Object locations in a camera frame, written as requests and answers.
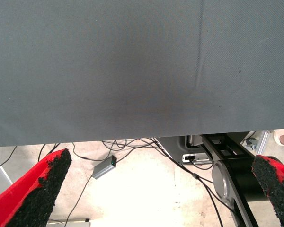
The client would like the aluminium frame profile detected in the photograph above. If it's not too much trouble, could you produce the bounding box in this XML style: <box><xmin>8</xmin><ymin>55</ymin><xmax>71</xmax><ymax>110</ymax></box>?
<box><xmin>257</xmin><ymin>131</ymin><xmax>275</xmax><ymax>152</ymax></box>

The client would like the thin black floor cable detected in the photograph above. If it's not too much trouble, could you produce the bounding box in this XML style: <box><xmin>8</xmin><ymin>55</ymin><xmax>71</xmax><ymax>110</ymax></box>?
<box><xmin>72</xmin><ymin>138</ymin><xmax>161</xmax><ymax>163</ymax></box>
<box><xmin>0</xmin><ymin>146</ymin><xmax>18</xmax><ymax>177</ymax></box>

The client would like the thin adapter box cable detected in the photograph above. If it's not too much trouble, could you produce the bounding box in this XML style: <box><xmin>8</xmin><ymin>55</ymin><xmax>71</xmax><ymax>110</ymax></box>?
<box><xmin>65</xmin><ymin>176</ymin><xmax>95</xmax><ymax>223</ymax></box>

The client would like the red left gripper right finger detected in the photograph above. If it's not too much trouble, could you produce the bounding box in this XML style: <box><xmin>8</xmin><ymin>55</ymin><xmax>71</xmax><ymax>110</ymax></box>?
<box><xmin>251</xmin><ymin>155</ymin><xmax>284</xmax><ymax>227</ymax></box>

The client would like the dark table cloth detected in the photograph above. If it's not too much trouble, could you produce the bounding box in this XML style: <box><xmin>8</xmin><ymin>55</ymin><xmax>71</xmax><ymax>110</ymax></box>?
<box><xmin>0</xmin><ymin>0</ymin><xmax>284</xmax><ymax>148</ymax></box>

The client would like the white shoe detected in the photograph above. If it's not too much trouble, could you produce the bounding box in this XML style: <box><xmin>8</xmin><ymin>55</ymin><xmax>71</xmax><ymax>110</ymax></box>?
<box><xmin>273</xmin><ymin>129</ymin><xmax>284</xmax><ymax>146</ymax></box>

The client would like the flat white floor box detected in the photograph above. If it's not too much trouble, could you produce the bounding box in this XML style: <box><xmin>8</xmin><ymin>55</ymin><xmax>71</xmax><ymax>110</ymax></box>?
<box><xmin>46</xmin><ymin>219</ymin><xmax>91</xmax><ymax>227</ymax></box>

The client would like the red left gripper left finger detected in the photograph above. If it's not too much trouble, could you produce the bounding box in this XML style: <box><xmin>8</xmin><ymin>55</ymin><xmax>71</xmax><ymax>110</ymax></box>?
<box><xmin>0</xmin><ymin>148</ymin><xmax>73</xmax><ymax>227</ymax></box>

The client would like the black cable with ferrite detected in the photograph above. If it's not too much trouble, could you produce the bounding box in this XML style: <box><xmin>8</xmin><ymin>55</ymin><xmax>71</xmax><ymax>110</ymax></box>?
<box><xmin>151</xmin><ymin>137</ymin><xmax>225</xmax><ymax>227</ymax></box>

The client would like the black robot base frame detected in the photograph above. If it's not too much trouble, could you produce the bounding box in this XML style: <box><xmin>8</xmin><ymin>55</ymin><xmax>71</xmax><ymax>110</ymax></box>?
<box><xmin>156</xmin><ymin>131</ymin><xmax>275</xmax><ymax>227</ymax></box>

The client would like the small grey adapter box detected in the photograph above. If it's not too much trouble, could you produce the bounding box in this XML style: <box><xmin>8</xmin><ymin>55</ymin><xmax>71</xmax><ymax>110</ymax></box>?
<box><xmin>91</xmin><ymin>155</ymin><xmax>117</xmax><ymax>180</ymax></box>

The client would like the small grey caster wheel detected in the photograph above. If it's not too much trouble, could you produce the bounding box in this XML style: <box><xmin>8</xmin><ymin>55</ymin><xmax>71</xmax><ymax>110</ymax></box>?
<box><xmin>245</xmin><ymin>138</ymin><xmax>258</xmax><ymax>150</ymax></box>

